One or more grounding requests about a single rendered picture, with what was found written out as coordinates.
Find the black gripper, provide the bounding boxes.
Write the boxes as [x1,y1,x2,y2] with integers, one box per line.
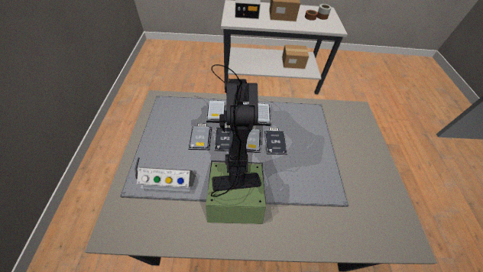
[219,111,227,132]

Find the white button panel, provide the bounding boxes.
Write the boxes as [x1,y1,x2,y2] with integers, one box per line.
[135,157,194,192]

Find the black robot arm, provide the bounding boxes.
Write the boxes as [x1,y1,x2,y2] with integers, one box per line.
[212,79,261,191]

